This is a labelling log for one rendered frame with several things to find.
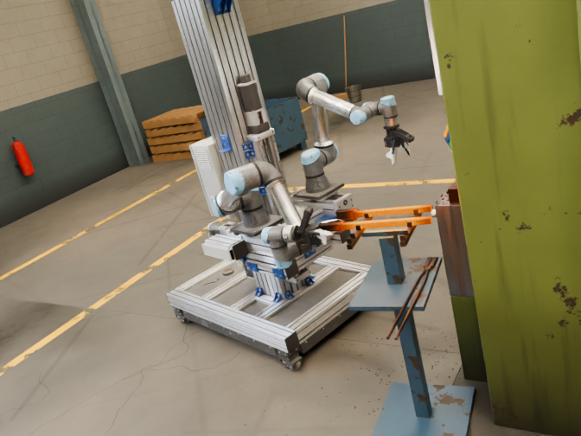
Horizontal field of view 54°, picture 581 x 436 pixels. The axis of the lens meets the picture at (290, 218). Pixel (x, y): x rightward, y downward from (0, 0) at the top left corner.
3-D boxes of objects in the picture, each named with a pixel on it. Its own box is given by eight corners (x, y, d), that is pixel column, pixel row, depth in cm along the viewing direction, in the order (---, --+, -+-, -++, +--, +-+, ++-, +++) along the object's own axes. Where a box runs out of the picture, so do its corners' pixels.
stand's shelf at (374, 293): (348, 310, 226) (347, 306, 225) (375, 263, 259) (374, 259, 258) (424, 310, 213) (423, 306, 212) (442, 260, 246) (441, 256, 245)
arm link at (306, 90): (288, 80, 312) (363, 111, 291) (300, 74, 320) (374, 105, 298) (286, 99, 319) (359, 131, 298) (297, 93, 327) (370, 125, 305)
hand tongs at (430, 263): (397, 341, 196) (397, 337, 195) (386, 340, 198) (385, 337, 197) (437, 259, 244) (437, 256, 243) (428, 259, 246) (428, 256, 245)
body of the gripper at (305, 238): (326, 238, 245) (301, 240, 250) (322, 220, 242) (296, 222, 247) (320, 246, 238) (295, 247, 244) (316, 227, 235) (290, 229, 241)
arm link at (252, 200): (266, 203, 304) (259, 180, 299) (244, 213, 299) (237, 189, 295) (257, 200, 314) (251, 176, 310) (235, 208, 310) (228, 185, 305)
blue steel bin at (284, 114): (214, 166, 830) (199, 119, 806) (253, 148, 880) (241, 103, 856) (270, 167, 745) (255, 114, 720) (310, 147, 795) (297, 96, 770)
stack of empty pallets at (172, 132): (151, 163, 974) (137, 123, 950) (185, 146, 1040) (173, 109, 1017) (206, 157, 903) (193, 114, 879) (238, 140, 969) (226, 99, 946)
